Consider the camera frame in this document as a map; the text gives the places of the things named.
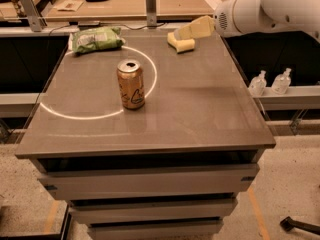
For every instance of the yellow sponge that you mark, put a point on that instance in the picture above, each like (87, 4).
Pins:
(180, 45)

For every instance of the white paper sheet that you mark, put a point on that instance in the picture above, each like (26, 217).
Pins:
(213, 3)

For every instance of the left metal bracket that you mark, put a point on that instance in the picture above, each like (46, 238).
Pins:
(35, 20)

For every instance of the right clear sanitizer bottle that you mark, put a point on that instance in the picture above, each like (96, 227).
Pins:
(282, 82)

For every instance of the grey drawer cabinet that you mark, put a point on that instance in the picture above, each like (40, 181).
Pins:
(173, 167)

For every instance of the metal bracket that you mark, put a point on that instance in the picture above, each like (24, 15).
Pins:
(151, 13)
(35, 20)

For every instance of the left clear sanitizer bottle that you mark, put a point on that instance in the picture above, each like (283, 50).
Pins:
(258, 84)

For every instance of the middle metal bracket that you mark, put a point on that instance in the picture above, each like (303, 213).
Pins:
(151, 13)

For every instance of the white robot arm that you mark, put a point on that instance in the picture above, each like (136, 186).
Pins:
(240, 17)

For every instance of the gold soda can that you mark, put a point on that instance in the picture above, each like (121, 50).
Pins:
(131, 84)

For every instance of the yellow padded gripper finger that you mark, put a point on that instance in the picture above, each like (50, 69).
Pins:
(198, 28)

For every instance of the black chair base leg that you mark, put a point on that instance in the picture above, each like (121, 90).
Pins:
(288, 224)

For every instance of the green jalapeno chip bag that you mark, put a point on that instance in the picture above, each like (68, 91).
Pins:
(95, 39)

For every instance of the small paper card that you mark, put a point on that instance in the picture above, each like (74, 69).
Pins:
(68, 5)

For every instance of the clear sanitizer bottle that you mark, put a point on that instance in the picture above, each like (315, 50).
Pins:
(258, 84)
(282, 82)

